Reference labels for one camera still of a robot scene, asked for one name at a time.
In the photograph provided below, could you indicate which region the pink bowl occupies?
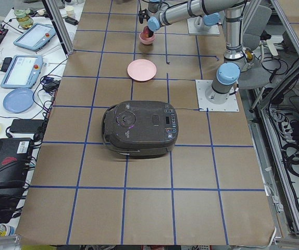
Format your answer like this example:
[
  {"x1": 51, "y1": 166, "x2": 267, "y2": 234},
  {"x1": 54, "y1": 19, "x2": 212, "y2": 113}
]
[{"x1": 139, "y1": 32, "x2": 156, "y2": 45}]

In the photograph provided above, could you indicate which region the red apple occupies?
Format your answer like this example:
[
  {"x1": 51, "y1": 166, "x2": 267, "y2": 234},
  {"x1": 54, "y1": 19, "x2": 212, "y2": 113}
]
[{"x1": 142, "y1": 26, "x2": 154, "y2": 39}]

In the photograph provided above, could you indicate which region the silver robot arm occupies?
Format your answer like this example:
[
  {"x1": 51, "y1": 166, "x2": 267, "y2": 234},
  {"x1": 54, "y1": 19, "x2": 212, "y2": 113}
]
[{"x1": 139, "y1": 0, "x2": 253, "y2": 104}]

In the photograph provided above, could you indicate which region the pink plate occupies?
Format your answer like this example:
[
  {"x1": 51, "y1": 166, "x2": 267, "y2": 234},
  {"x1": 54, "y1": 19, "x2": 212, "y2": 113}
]
[{"x1": 127, "y1": 59, "x2": 157, "y2": 82}]

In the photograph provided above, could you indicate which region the blue plate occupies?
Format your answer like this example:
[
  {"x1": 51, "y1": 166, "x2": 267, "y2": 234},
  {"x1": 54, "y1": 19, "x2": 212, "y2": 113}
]
[{"x1": 3, "y1": 88, "x2": 34, "y2": 114}]

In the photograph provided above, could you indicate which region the black rice cooker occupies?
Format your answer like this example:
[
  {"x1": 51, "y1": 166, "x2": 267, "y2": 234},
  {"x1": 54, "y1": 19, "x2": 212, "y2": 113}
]
[{"x1": 101, "y1": 101, "x2": 179, "y2": 157}]

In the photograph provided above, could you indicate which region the black power adapter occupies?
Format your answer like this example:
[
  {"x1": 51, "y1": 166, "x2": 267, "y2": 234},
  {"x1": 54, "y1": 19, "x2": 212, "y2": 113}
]
[{"x1": 9, "y1": 119, "x2": 43, "y2": 134}]

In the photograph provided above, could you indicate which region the lower teach pendant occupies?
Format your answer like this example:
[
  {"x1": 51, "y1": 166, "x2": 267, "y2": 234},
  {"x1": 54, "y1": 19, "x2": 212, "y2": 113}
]
[{"x1": 0, "y1": 55, "x2": 43, "y2": 89}]

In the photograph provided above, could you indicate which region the teach pendant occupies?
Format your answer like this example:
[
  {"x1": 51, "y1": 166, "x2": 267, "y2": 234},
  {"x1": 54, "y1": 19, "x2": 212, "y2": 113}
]
[
  {"x1": 13, "y1": 23, "x2": 56, "y2": 52},
  {"x1": 0, "y1": 55, "x2": 43, "y2": 89}
]

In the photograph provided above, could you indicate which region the upper teach pendant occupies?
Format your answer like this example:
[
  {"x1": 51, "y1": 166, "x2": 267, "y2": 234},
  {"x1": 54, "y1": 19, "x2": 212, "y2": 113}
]
[{"x1": 13, "y1": 23, "x2": 56, "y2": 52}]

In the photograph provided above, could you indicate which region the black computer box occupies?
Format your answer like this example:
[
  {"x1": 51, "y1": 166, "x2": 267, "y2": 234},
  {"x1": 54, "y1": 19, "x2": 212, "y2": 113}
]
[{"x1": 0, "y1": 137, "x2": 34, "y2": 189}]

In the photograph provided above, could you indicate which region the grey office chair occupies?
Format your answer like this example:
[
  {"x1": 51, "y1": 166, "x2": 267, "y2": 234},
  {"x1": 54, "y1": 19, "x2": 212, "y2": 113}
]
[{"x1": 238, "y1": 5, "x2": 272, "y2": 90}]

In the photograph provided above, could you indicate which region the green glass jar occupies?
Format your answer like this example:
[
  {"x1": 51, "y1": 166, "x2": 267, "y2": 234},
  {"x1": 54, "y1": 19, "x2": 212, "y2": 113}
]
[{"x1": 14, "y1": 9, "x2": 33, "y2": 29}]

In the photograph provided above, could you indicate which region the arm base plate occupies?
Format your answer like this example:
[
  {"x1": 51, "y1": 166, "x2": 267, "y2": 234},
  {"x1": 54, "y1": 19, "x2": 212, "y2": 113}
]
[
  {"x1": 195, "y1": 80, "x2": 239, "y2": 112},
  {"x1": 187, "y1": 16, "x2": 220, "y2": 36}
]

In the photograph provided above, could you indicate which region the aluminium frame post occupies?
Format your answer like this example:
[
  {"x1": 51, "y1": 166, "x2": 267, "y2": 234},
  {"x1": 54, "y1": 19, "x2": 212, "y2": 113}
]
[{"x1": 42, "y1": 0, "x2": 74, "y2": 55}]

